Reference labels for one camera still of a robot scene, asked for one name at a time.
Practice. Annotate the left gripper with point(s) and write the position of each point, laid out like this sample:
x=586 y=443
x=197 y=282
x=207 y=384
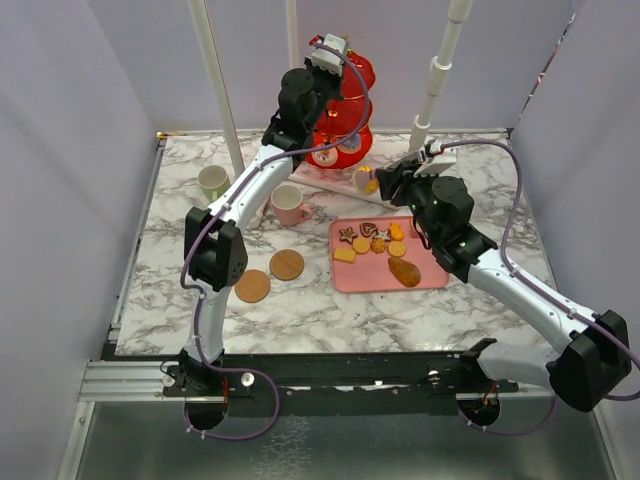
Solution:
x=335 y=79

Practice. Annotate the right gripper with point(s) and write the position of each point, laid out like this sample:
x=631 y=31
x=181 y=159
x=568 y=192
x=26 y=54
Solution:
x=402 y=175

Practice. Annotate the yellow donut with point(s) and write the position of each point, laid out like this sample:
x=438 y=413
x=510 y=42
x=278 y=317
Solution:
x=365 y=180

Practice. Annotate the red three-tier stand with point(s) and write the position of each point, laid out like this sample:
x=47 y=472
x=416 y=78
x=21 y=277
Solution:
x=342 y=116

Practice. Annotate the blue frosted donut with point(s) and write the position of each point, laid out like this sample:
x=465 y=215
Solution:
x=351 y=146

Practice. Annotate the white chocolate donut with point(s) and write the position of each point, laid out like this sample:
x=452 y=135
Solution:
x=325 y=158

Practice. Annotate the pink mug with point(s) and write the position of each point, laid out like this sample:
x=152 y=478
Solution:
x=287 y=204

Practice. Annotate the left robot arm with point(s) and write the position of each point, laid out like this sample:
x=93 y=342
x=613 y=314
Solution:
x=214 y=249

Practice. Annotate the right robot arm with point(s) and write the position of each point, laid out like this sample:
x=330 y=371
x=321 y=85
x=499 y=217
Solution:
x=586 y=357

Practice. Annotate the orange fish cookie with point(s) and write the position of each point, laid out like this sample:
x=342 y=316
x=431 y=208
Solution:
x=396 y=232

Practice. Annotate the pink cake slice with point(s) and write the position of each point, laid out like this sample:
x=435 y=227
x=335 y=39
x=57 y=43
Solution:
x=415 y=233

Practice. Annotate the right star gingerbread cookie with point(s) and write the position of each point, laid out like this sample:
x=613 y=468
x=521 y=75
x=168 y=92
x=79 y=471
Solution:
x=383 y=235

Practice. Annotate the star gingerbread cookie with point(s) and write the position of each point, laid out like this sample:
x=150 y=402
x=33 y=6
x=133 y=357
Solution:
x=383 y=235
x=348 y=235

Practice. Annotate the heart gingerbread cookie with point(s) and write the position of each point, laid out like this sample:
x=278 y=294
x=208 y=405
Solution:
x=368 y=229

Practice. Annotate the right round biscuit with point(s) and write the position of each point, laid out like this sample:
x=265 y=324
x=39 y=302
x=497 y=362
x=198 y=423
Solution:
x=396 y=249

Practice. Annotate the round biscuit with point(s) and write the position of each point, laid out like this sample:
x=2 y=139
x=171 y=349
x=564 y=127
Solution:
x=361 y=245
x=396 y=249

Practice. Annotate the swirl butter cookie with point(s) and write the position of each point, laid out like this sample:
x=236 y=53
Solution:
x=378 y=245

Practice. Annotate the left round biscuit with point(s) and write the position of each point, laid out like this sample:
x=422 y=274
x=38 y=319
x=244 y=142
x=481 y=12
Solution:
x=361 y=245

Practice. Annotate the left star gingerbread cookie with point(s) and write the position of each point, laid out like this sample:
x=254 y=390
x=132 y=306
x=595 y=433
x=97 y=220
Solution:
x=348 y=235

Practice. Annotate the pink serving tray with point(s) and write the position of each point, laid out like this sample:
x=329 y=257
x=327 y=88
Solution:
x=369 y=272

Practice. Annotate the brown croissant bread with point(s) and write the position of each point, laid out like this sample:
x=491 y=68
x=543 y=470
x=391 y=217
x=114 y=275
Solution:
x=407 y=273

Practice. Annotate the rectangular yellow biscuit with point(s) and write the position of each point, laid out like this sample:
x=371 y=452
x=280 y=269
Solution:
x=346 y=255

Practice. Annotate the upper wooden coaster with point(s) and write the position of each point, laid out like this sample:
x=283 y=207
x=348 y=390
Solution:
x=286 y=265

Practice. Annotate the wooden coaster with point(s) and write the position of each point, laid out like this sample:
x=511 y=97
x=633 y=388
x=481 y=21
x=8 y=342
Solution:
x=253 y=286
x=286 y=265

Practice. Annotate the green mug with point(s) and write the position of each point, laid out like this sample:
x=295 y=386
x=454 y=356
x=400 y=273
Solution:
x=213 y=181

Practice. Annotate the lower wooden coaster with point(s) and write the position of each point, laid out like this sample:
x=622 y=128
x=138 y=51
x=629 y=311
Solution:
x=253 y=286

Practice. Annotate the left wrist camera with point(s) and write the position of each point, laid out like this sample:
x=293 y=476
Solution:
x=329 y=53

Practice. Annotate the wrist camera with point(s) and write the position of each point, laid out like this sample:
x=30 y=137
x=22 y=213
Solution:
x=329 y=53
x=434 y=159

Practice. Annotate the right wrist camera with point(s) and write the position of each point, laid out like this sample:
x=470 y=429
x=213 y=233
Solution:
x=434 y=159

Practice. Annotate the white pvc pipe frame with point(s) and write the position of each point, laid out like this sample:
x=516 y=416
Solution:
x=440 y=75

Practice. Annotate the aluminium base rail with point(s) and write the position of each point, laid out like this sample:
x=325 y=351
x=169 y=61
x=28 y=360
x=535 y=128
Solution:
x=172 y=379

